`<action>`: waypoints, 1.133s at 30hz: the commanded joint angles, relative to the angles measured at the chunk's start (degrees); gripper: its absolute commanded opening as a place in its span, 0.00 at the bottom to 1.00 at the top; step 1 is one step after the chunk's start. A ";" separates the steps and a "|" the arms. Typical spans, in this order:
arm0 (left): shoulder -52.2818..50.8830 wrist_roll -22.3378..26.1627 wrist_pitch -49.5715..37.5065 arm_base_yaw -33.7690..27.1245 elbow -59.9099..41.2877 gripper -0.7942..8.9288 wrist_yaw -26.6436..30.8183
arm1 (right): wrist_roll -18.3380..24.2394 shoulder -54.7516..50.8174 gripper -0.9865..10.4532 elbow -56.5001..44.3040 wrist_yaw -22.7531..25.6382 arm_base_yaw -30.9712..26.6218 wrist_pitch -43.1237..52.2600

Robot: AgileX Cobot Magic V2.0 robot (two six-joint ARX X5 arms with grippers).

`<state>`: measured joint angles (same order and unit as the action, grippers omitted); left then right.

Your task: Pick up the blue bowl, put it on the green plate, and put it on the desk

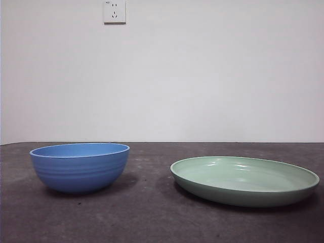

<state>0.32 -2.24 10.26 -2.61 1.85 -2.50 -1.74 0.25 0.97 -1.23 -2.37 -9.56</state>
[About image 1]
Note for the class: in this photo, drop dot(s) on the blue ribbed bowl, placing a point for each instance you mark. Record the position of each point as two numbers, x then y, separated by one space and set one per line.
78 172

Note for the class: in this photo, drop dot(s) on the green round plate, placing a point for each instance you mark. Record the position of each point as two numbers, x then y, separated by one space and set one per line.
243 177

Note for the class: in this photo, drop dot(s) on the white wall power socket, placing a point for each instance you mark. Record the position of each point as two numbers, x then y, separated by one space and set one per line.
115 12

